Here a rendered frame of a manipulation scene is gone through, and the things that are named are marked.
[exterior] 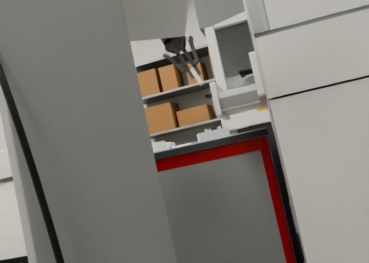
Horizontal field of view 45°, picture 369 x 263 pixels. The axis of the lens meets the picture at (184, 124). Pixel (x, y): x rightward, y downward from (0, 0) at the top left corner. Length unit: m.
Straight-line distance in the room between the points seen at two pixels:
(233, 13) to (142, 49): 3.87
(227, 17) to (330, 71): 1.48
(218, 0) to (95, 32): 1.91
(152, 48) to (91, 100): 5.61
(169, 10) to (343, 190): 0.51
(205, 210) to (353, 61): 0.89
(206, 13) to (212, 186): 1.09
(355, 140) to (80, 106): 0.62
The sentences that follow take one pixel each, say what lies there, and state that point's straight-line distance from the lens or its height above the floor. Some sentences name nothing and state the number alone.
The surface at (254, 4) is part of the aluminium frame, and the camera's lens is 1.02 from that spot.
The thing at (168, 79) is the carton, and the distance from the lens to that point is 5.48.
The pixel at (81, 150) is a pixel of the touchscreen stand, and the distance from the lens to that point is 0.53.
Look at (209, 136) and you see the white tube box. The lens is 1.77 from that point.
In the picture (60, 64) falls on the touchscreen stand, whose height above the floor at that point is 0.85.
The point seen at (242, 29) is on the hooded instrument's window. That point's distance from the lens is 2.42.
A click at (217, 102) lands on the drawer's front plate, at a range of 1.39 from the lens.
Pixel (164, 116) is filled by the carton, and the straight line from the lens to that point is 5.52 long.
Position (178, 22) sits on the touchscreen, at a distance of 0.81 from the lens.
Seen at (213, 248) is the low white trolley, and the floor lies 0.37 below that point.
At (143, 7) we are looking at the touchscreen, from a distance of 0.77.
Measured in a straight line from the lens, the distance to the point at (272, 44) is 0.99.
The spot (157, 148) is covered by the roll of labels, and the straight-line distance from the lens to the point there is 1.76.
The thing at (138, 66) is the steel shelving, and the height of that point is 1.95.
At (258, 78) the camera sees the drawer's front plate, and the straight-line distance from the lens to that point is 1.07.
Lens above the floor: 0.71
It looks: 4 degrees up
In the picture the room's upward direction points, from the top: 12 degrees counter-clockwise
